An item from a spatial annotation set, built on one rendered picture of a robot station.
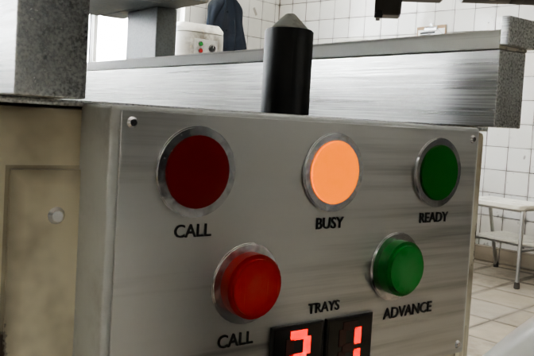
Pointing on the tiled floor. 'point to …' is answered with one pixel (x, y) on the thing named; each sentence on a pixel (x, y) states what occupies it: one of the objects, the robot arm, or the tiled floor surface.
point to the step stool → (506, 231)
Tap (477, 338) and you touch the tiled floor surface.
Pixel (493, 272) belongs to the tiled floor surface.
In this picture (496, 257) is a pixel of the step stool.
